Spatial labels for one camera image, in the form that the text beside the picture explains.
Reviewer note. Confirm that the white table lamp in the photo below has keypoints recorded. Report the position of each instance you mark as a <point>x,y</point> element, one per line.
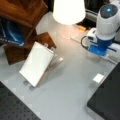
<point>68,13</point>

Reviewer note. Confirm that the white notebook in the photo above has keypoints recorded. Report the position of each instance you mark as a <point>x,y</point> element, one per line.
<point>36,64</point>

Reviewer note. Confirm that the orange small object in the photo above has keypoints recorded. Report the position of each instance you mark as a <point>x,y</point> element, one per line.
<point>81,28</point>

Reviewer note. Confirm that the blue book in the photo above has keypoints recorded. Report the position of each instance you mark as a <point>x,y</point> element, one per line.
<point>10,32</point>

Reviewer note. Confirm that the black perforated board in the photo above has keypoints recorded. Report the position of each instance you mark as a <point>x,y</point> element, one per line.
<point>12,108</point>

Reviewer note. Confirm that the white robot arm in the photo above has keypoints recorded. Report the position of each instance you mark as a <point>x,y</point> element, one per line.
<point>102,37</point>

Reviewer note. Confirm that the black box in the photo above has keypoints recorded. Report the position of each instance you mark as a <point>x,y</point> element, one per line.
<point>106,99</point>

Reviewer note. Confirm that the blue white gripper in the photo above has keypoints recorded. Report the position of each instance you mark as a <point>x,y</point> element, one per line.
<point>97,49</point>

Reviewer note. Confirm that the wooden bookshelf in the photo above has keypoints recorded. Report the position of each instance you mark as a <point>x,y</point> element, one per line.
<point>27,14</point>

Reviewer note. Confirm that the small white label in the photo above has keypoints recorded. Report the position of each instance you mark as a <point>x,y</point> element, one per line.
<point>98,78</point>

